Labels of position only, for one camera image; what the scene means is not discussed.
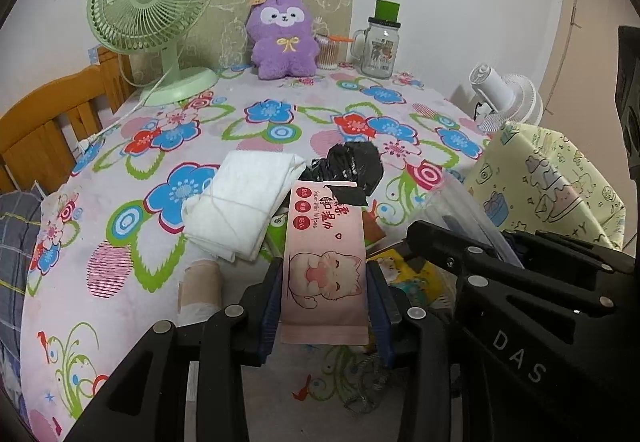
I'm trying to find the pink tissue pack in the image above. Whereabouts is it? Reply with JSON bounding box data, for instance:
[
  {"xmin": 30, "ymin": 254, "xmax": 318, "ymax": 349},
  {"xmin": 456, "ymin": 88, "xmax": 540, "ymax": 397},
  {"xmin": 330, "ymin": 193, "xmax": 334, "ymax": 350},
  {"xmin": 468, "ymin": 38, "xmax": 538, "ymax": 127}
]
[{"xmin": 280, "ymin": 181, "xmax": 369, "ymax": 346}]

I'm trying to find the yellow cartoon tissue pack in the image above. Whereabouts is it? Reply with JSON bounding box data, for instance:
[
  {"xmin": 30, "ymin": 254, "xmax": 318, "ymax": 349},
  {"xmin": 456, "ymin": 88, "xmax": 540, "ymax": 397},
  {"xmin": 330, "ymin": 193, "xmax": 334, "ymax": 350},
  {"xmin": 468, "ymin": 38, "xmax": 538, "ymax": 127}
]
[{"xmin": 372, "ymin": 249, "xmax": 444, "ymax": 308}]

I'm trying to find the white folded cloth bundle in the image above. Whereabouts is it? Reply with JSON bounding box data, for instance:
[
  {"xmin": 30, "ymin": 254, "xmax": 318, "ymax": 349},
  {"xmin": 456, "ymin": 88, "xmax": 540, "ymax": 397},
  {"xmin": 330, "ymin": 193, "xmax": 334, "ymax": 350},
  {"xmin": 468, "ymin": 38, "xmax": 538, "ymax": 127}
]
[{"xmin": 181, "ymin": 150, "xmax": 306, "ymax": 262}]

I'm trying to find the floral tablecloth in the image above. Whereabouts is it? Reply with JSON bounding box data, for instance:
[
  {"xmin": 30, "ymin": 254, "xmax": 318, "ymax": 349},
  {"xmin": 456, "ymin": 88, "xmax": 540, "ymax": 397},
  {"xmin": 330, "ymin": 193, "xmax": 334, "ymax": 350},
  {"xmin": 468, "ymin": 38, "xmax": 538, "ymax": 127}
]
[{"xmin": 21, "ymin": 65, "xmax": 488, "ymax": 441}]

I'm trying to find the yellow cartoon storage box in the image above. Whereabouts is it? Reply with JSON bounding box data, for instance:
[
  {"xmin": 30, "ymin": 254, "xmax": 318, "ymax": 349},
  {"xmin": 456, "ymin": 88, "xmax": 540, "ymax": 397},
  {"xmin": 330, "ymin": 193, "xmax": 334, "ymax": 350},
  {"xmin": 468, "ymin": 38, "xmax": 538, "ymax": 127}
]
[{"xmin": 464, "ymin": 122, "xmax": 626, "ymax": 250}]

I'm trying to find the black plastic bag bundle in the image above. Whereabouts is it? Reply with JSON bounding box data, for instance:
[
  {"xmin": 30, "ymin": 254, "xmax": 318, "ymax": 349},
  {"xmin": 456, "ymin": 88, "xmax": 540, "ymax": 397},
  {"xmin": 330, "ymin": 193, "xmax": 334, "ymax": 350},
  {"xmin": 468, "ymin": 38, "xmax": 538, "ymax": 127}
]
[{"xmin": 299, "ymin": 141, "xmax": 384, "ymax": 207}]

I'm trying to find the plaid blue cushion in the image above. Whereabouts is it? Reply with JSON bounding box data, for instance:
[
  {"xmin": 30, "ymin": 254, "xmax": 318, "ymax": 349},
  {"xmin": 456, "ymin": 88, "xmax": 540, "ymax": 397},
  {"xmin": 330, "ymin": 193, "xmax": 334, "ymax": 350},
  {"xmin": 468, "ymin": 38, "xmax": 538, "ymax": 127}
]
[{"xmin": 1, "ymin": 188, "xmax": 42, "ymax": 408}]

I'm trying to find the white standing fan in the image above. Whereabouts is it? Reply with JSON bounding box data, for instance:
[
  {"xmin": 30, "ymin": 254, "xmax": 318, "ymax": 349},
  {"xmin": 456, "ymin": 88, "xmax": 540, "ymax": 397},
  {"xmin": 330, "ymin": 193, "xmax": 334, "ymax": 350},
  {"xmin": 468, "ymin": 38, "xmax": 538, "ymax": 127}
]
[{"xmin": 469, "ymin": 63, "xmax": 544, "ymax": 134}]

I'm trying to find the wooden chair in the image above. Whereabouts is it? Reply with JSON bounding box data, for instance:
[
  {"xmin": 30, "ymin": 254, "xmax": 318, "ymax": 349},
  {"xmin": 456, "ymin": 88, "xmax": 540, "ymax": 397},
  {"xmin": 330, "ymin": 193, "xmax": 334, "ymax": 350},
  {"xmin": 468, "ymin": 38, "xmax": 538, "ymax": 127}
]
[{"xmin": 0, "ymin": 46, "xmax": 134, "ymax": 193}]

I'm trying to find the glass mason jar mug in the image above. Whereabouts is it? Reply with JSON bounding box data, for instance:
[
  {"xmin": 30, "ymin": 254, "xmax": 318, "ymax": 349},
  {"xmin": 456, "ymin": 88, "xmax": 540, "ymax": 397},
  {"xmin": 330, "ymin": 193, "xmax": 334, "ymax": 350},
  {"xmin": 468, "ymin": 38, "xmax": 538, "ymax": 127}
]
[{"xmin": 349, "ymin": 17, "xmax": 400, "ymax": 79}]

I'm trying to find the purple plush toy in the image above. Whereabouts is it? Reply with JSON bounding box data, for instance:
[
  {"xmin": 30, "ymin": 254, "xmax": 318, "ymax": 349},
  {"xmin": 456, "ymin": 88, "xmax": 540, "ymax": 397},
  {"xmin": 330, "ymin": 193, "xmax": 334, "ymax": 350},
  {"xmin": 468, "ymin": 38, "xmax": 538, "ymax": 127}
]
[{"xmin": 246, "ymin": 0, "xmax": 319, "ymax": 80}]

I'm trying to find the cotton swab container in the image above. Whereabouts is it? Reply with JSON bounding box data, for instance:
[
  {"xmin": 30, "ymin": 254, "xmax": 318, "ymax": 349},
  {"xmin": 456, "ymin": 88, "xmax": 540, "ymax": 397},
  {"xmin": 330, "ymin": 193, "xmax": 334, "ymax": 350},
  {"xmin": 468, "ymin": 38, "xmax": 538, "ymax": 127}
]
[{"xmin": 316, "ymin": 34, "xmax": 354, "ymax": 70}]

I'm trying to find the green cap on jar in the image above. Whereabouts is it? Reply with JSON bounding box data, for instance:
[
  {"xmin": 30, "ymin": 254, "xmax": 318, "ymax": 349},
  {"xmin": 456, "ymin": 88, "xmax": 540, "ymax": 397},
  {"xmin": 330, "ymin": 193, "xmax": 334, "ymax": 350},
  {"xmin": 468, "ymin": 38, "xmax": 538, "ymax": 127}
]
[{"xmin": 374, "ymin": 0, "xmax": 400, "ymax": 23}]

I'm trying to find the green desk fan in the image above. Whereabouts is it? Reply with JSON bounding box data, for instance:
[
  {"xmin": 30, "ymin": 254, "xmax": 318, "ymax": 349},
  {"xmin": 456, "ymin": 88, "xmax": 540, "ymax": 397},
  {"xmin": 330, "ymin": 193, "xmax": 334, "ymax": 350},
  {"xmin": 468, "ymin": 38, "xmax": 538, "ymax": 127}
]
[{"xmin": 87, "ymin": 0, "xmax": 218, "ymax": 106}]

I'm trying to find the white fan power cable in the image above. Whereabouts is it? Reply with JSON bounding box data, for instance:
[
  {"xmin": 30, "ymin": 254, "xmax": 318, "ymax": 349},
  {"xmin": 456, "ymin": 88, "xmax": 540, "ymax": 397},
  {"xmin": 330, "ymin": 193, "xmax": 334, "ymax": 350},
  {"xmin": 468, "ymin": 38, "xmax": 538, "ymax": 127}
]
[{"xmin": 74, "ymin": 53, "xmax": 174, "ymax": 158}]

